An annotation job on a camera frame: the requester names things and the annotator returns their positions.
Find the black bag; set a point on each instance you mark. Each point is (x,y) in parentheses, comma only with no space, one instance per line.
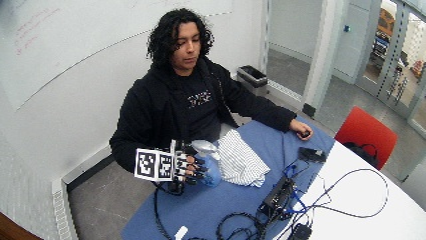
(363,154)

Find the black door stop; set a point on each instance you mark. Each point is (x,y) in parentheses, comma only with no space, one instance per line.
(309,110)

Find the small black object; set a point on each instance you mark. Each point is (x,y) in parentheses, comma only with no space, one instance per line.
(305,134)

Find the black electronics box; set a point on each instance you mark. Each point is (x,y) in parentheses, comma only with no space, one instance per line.
(277,198)

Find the person in black hoodie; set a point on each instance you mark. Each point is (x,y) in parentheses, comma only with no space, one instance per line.
(177,100)

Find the small black device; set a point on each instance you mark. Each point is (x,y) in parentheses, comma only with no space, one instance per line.
(312,155)

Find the red chair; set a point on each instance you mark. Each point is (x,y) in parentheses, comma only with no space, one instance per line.
(366,133)

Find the blue spray bottle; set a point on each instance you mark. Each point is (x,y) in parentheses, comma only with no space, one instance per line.
(210,166)

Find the white wall trunking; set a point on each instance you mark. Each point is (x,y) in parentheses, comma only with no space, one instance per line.
(71,186)

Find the blue table mat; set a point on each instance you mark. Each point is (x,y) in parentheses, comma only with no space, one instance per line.
(213,203)

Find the white marker cube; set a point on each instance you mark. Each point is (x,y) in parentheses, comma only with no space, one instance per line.
(153,165)

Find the glass door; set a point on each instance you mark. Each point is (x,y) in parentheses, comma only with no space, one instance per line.
(394,56)

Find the small white object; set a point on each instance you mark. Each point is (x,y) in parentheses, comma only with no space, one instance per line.
(180,233)

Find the brown wooden furniture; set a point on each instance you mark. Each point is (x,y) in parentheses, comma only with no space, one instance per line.
(15,230)

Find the black power adapter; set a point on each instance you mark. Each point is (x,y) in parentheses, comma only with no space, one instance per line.
(301,232)

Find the white striped cloth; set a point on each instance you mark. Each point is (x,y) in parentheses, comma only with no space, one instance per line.
(241,160)

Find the grey trash bin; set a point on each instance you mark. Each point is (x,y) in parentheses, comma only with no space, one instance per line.
(252,80)

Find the white whiteboard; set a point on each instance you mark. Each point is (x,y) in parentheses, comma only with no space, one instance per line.
(67,43)

